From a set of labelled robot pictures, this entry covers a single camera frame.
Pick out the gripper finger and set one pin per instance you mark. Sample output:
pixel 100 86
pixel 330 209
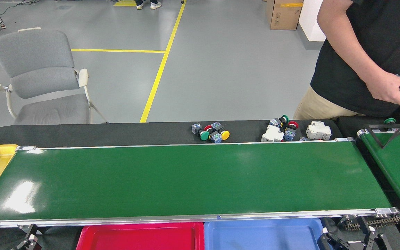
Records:
pixel 30 243
pixel 330 239
pixel 372 239

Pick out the white circuit breaker red levers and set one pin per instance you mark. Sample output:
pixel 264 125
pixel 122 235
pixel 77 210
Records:
pixel 273 133

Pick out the yellow mushroom push button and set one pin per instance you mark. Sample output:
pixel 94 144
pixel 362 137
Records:
pixel 225 135

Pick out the person's right forearm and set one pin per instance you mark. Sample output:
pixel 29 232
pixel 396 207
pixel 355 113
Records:
pixel 352 52

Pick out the blue plastic tray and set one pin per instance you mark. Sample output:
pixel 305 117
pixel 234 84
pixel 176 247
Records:
pixel 262 238

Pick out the red plastic tray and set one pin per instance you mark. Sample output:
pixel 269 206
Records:
pixel 141 239

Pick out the long green conveyor belt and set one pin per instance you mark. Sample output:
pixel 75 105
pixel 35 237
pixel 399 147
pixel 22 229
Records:
pixel 186 173

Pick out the person's right hand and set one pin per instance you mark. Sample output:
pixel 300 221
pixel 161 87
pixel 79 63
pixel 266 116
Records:
pixel 389 88

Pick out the small blue contact block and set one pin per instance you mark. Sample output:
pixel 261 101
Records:
pixel 304 139

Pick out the long black foam pad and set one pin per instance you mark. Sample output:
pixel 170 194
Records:
pixel 116 133

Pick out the grey office chair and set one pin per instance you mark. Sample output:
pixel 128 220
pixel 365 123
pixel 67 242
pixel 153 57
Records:
pixel 40 69

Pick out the brown cardboard box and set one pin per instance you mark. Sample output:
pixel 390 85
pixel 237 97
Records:
pixel 283 15

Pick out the distant person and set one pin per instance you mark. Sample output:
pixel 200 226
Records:
pixel 155 5

